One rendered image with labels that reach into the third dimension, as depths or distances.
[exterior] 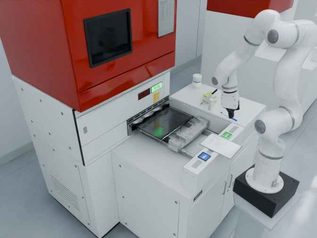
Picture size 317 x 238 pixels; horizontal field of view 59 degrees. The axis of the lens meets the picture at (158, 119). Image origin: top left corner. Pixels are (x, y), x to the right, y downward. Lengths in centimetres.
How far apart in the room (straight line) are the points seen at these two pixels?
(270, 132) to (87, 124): 96
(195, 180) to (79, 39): 91
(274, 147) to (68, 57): 103
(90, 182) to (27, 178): 128
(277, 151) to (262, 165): 11
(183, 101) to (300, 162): 167
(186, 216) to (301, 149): 210
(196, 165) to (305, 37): 80
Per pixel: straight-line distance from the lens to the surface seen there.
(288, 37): 121
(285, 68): 128
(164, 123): 194
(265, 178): 152
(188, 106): 206
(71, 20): 135
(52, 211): 271
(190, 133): 190
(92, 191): 195
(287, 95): 132
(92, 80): 148
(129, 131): 191
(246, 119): 196
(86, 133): 166
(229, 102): 164
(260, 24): 135
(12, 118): 317
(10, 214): 283
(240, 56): 146
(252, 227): 177
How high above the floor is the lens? 201
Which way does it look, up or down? 34 degrees down
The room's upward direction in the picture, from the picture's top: straight up
